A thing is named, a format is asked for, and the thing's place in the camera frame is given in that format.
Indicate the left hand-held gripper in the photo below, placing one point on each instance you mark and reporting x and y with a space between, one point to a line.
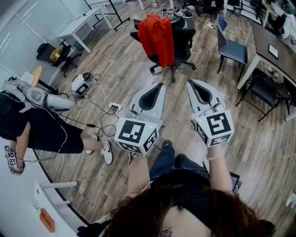
138 135

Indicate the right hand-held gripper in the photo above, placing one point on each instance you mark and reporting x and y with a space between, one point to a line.
217 126

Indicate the black office chair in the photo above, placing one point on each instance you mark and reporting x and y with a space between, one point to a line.
182 44

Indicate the red clothing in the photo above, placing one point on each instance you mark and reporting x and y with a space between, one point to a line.
157 39

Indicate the person's right forearm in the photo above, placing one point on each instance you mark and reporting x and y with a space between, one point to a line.
219 173

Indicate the person's left forearm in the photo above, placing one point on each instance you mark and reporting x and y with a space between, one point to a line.
138 173

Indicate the blue padded chair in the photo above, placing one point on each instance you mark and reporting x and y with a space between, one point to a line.
231 49

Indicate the black folding chair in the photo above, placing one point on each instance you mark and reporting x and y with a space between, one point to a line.
266 90

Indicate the small black swivel chair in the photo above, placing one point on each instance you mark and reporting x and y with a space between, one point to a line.
67 56

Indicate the white power strip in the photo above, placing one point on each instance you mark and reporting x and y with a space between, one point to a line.
115 106

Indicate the person's black shoe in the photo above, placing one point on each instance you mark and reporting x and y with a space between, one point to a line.
167 144

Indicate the person's blue jeans legs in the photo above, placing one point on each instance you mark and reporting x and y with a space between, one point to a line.
168 164

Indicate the white gripper on floor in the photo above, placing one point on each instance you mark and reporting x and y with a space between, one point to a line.
79 86

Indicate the white ball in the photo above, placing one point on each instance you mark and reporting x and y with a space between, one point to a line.
275 74
270 68

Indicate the white extension socket strip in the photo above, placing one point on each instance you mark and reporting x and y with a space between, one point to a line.
210 24

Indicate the brown table with white legs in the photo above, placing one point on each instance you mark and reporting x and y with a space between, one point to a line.
263 44

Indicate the framed white paper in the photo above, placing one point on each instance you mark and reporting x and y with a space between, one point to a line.
273 51

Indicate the person's black top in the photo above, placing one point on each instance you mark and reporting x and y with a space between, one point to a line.
185 185

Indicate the white desk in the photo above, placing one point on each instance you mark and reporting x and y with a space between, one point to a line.
81 24

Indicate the yellow bag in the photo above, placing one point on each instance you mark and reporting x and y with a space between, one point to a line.
55 56

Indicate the orange box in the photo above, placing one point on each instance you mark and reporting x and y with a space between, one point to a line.
47 220

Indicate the curved white table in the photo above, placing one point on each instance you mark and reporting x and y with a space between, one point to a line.
16 203

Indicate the black metal rack frame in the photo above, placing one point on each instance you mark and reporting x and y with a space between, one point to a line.
115 17

